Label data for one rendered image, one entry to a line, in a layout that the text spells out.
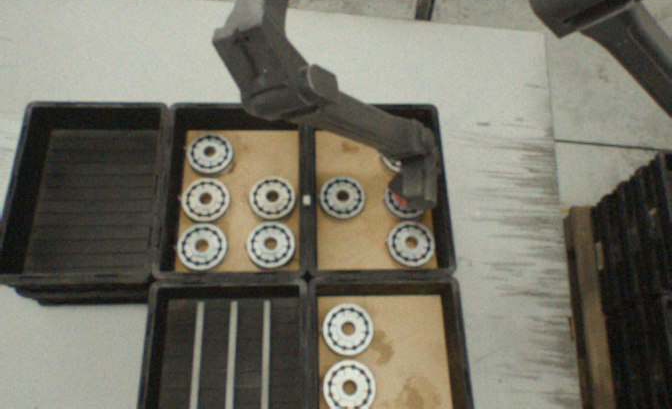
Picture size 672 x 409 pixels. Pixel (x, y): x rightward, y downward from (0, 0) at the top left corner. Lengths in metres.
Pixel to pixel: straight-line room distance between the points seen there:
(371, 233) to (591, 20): 0.73
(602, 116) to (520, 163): 1.14
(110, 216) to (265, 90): 0.70
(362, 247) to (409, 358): 0.25
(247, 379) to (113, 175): 0.54
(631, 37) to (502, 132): 0.91
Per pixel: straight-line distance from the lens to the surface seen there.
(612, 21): 0.71
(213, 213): 1.26
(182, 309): 1.24
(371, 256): 1.26
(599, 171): 2.54
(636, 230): 1.98
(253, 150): 1.35
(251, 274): 1.14
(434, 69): 1.67
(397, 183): 1.18
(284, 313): 1.22
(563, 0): 0.68
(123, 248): 1.31
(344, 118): 0.81
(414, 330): 1.23
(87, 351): 1.42
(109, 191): 1.37
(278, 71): 0.69
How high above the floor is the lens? 2.02
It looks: 65 degrees down
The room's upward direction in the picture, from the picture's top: 8 degrees clockwise
